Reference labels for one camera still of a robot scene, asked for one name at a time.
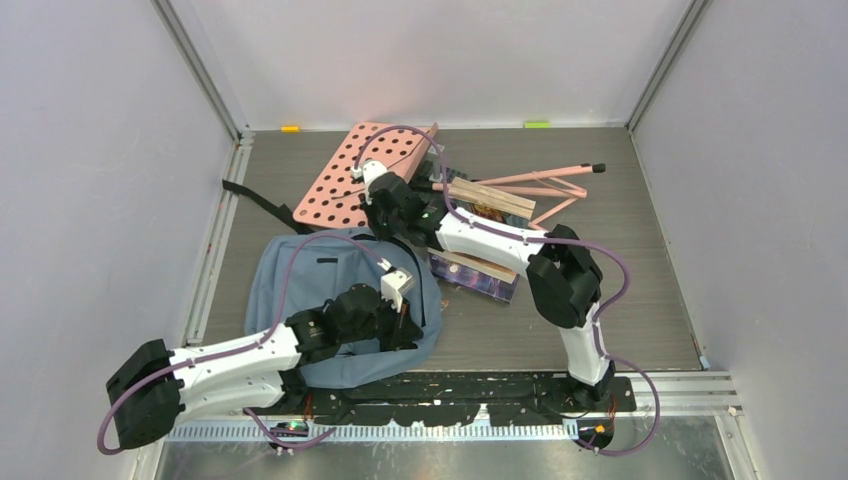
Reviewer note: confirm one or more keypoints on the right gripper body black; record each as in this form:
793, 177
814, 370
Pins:
384, 225

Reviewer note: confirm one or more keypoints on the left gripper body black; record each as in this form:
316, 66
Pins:
386, 326

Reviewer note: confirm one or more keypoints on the blue fabric backpack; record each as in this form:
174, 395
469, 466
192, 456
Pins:
326, 272

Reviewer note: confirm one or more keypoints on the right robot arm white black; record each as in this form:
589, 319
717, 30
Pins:
564, 279

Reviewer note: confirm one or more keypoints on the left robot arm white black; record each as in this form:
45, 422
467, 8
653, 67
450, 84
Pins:
157, 388

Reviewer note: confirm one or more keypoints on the pink perforated stand board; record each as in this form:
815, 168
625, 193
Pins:
332, 202

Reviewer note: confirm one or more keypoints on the book with pale page edges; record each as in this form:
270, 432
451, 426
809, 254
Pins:
490, 203

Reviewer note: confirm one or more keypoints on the purple galaxy cover book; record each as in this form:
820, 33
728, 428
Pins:
470, 279

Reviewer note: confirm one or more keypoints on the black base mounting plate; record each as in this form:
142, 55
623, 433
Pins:
442, 399

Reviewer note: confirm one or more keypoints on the Tale of Two Cities book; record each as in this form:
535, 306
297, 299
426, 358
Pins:
485, 267

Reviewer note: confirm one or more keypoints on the pink folding stand legs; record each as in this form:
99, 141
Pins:
550, 189

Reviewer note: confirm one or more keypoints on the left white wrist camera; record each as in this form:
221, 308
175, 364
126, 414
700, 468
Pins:
394, 284

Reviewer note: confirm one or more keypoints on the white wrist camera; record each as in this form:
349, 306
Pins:
367, 172
394, 284

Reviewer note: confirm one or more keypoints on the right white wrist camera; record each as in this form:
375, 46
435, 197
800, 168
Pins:
367, 172

